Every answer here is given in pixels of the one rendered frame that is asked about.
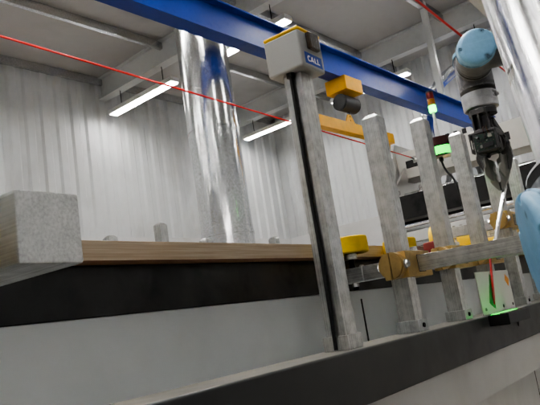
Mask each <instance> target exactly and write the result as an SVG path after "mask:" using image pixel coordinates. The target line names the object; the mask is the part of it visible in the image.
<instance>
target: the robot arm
mask: <svg viewBox="0 0 540 405"><path fill-rule="evenodd" d="M481 1H482V3H483V6H484V8H485V13H486V15H487V18H488V20H489V25H490V27H491V31H488V30H486V29H484V28H475V29H472V30H470V31H467V32H466V33H464V34H463V35H462V36H461V38H460V40H459V42H458V44H457V46H456V52H455V53H454V54H453V57H452V66H453V67H454V69H455V73H456V80H457V83H458V88H459V91H460V99H461V103H462V107H463V110H464V114H465V115H468V117H469V120H471V121H472V126H473V130H474V133H471V134H468V139H469V144H470V147H471V151H472V154H474V155H476V154H477V157H476V159H477V164H478V165H479V167H480V168H481V169H482V170H483V171H484V172H485V176H486V177H487V178H488V180H489V181H490V182H491V183H492V185H493V186H494V187H496V188H497V189H498V190H504V189H505V187H506V185H507V183H508V181H509V175H510V171H511V168H512V163H513V150H512V148H511V145H510V141H509V139H508V137H507V136H506V135H505V133H504V132H503V130H502V129H501V127H500V125H499V124H498V123H497V121H496V120H495V118H494V117H493V116H494V115H496V114H497V107H498V106H499V100H498V97H497V95H499V91H497V90H496V86H495V82H494V78H493V72H492V68H498V67H501V66H504V69H505V73H506V75H507V77H508V81H509V84H510V87H511V89H512V92H513V96H514V99H515V101H516V104H517V108H518V111H519V113H520V116H521V119H522V123H523V125H524V128H525V131H526V135H527V137H528V140H529V143H530V147H531V149H532V152H533V155H534V159H535V161H536V164H535V166H534V167H533V168H532V170H531V171H530V172H529V174H528V176H527V179H526V190H525V191H523V192H522V193H520V194H519V195H518V196H517V198H516V201H515V216H516V222H517V225H518V228H519V232H518V234H519V238H520V241H521V245H522V250H523V252H524V255H525V258H526V263H527V264H528V267H529V270H530V273H531V276H532V278H533V279H534V282H535V284H536V287H537V289H538V292H539V294H540V0H481ZM471 141H472V144H471ZM473 143H474V144H473ZM474 146H475V148H474ZM475 150H476V152H475ZM497 153H498V154H499V158H498V159H497V164H498V165H499V170H500V173H499V174H500V176H501V181H500V182H499V180H498V175H497V173H496V171H495V167H496V164H495V162H494V161H492V160H489V159H488V158H491V155H494V154H497ZM486 156H487V157H486Z"/></svg>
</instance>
